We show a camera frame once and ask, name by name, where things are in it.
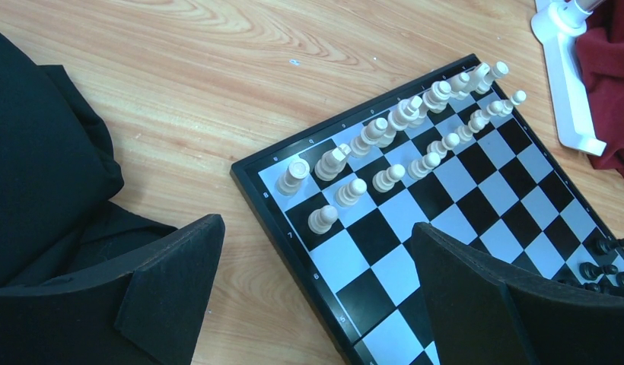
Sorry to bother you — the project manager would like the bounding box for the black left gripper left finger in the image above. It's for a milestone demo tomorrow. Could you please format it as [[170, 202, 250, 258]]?
[[0, 214, 225, 364]]

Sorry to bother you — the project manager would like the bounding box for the white rack base foot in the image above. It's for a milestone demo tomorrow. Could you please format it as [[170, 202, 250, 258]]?
[[530, 0, 606, 157]]

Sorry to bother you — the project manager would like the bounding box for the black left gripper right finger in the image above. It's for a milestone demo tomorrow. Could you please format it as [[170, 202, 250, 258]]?
[[410, 222, 624, 364]]

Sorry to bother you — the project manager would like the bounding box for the white knight piece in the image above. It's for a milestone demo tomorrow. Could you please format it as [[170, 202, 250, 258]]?
[[314, 144, 352, 181]]

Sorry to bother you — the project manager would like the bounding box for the white king piece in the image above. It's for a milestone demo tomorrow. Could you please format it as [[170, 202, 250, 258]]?
[[376, 95, 422, 148]]

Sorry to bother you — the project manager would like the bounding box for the red shirt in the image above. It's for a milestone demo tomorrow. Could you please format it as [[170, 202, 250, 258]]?
[[575, 0, 624, 178]]

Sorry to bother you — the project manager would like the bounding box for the white rook piece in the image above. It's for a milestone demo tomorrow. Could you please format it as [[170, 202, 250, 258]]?
[[276, 157, 310, 196]]

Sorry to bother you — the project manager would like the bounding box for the black pawn piece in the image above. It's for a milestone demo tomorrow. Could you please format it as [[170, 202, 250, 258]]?
[[594, 237, 624, 256], [579, 262, 619, 281]]

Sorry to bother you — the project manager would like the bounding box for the white pawn piece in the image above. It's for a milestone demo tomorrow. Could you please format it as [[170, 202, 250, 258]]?
[[307, 205, 339, 235]]

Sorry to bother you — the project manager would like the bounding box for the black and white chessboard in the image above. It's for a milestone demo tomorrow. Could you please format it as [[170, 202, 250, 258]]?
[[231, 55, 624, 364]]

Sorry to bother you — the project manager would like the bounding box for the white bishop piece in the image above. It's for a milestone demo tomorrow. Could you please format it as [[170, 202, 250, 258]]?
[[349, 118, 388, 158]]

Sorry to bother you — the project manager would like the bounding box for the white queen piece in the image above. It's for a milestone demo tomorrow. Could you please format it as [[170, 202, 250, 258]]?
[[409, 81, 451, 128]]

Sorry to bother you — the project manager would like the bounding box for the black cloth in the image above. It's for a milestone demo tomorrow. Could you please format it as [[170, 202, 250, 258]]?
[[0, 33, 174, 287]]

